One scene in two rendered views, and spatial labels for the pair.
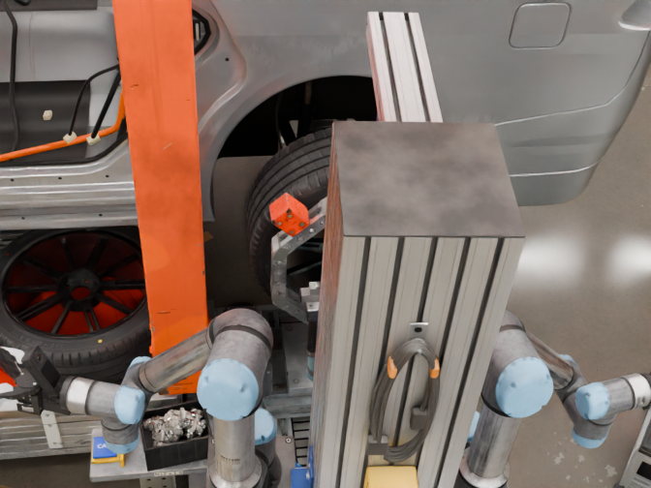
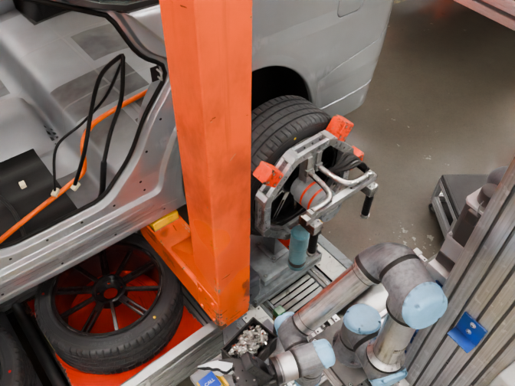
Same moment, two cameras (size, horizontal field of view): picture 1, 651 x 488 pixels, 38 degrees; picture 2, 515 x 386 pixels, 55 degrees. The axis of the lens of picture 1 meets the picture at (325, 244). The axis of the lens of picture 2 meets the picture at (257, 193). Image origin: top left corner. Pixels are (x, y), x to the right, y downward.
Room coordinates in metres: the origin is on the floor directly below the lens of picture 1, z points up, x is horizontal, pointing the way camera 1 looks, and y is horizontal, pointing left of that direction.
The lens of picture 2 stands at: (0.74, 0.84, 2.48)
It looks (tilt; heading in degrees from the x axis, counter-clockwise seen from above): 47 degrees down; 330
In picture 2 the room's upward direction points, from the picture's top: 1 degrees clockwise
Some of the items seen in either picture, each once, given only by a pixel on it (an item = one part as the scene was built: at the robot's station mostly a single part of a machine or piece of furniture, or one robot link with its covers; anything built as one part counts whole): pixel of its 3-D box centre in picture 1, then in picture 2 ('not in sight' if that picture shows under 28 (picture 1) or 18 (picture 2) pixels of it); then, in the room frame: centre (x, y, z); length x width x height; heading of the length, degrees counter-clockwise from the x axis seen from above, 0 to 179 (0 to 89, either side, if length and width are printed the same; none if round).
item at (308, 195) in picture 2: not in sight; (316, 197); (1.90, -0.12, 0.85); 0.21 x 0.14 x 0.14; 11
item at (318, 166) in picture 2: not in sight; (345, 165); (1.86, -0.23, 1.03); 0.19 x 0.18 x 0.11; 11
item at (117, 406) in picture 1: (115, 403); (312, 358); (1.15, 0.42, 1.21); 0.11 x 0.08 x 0.09; 82
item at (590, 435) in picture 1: (589, 417); not in sight; (1.28, -0.64, 1.12); 0.11 x 0.08 x 0.11; 20
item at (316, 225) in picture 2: (314, 303); (309, 222); (1.73, 0.02, 0.93); 0.09 x 0.05 x 0.05; 11
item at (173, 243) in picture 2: not in sight; (179, 237); (2.09, 0.47, 0.69); 0.52 x 0.17 x 0.35; 11
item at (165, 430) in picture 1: (175, 433); (249, 348); (1.54, 0.40, 0.52); 0.20 x 0.14 x 0.13; 110
